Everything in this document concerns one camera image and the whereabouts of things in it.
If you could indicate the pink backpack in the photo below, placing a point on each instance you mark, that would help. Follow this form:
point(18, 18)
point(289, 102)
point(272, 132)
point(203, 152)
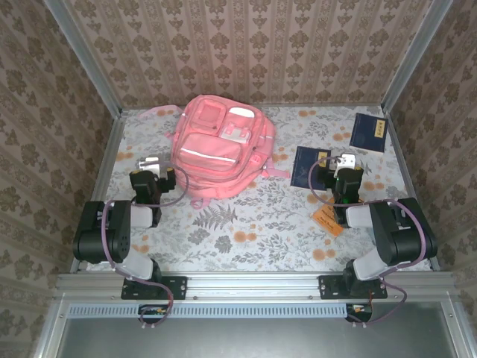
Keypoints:
point(208, 156)

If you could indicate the orange paperback book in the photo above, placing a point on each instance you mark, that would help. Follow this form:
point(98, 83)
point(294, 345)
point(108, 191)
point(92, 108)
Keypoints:
point(324, 220)

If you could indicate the blue book with plant drawing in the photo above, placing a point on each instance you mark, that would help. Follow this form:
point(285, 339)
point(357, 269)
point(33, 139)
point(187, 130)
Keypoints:
point(302, 168)

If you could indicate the small dark blue book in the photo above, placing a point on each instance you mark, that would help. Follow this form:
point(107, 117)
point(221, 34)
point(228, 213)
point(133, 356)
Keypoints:
point(367, 132)

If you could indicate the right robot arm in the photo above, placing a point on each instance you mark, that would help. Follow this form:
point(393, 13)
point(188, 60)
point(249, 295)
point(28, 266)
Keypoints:
point(402, 238)

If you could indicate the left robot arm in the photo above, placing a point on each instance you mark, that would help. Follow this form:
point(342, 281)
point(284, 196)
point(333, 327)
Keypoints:
point(112, 231)

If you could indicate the floral table cover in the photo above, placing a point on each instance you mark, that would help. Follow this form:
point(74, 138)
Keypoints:
point(261, 238)

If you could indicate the grey metal panel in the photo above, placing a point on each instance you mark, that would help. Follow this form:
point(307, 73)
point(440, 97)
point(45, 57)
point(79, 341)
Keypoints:
point(261, 339)

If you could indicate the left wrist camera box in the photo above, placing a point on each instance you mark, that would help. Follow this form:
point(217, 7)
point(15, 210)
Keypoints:
point(151, 164)

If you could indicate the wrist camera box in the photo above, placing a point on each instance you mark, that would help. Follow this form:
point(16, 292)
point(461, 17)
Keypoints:
point(151, 164)
point(346, 159)

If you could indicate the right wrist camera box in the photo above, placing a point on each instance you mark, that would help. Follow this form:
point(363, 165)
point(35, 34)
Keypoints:
point(346, 159)

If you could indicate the aluminium table edge rail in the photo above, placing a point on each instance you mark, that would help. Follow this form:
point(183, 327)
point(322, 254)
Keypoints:
point(105, 168)
point(404, 168)

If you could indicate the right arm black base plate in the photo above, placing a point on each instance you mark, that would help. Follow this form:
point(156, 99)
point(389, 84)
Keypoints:
point(329, 287)

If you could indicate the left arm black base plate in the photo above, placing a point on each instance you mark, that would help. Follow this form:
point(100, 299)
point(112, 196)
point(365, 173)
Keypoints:
point(175, 287)

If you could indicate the aluminium frame post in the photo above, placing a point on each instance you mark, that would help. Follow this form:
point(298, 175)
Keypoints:
point(86, 63)
point(413, 56)

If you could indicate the wide aluminium frame rail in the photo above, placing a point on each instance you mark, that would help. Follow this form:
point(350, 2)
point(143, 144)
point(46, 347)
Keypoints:
point(253, 285)

